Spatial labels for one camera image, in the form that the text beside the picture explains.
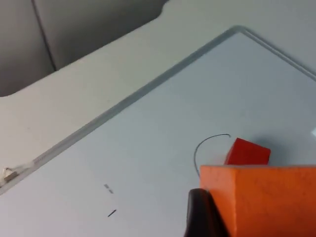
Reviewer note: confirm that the orange cube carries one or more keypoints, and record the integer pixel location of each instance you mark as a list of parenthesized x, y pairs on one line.
[(266, 202)]

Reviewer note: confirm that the grey-framed whiteboard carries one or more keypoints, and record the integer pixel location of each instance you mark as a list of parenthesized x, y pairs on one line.
[(172, 111)]

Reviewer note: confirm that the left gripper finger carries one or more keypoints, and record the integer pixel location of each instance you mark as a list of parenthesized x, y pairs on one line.
[(202, 214)]

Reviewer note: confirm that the red cube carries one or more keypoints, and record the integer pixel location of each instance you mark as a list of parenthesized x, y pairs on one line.
[(247, 153)]

